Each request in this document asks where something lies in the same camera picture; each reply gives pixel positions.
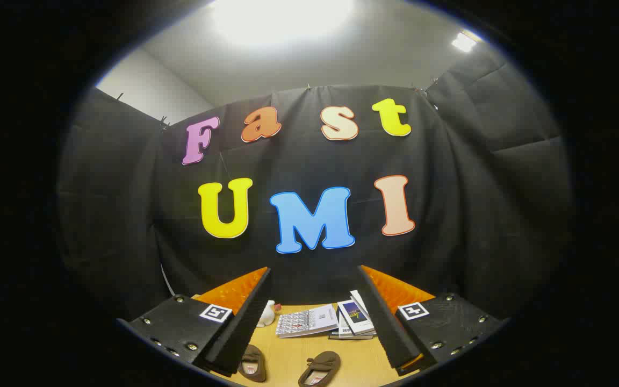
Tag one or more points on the brown fuzzy shoe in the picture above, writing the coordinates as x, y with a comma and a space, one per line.
257, 352
325, 359

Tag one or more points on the white book with blue picture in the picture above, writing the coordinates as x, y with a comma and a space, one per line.
360, 322

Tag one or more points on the white duck plush toy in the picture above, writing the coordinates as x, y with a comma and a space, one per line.
266, 317

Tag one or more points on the large ceiling light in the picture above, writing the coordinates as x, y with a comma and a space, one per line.
282, 19

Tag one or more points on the small ceiling light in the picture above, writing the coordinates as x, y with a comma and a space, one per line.
464, 42

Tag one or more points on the white book with black print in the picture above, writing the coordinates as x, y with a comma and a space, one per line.
343, 329

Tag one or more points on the grey patterned book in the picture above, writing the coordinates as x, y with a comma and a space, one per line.
304, 322

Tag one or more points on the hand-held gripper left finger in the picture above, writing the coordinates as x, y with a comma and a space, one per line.
245, 328

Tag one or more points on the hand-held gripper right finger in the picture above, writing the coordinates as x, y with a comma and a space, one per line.
384, 322

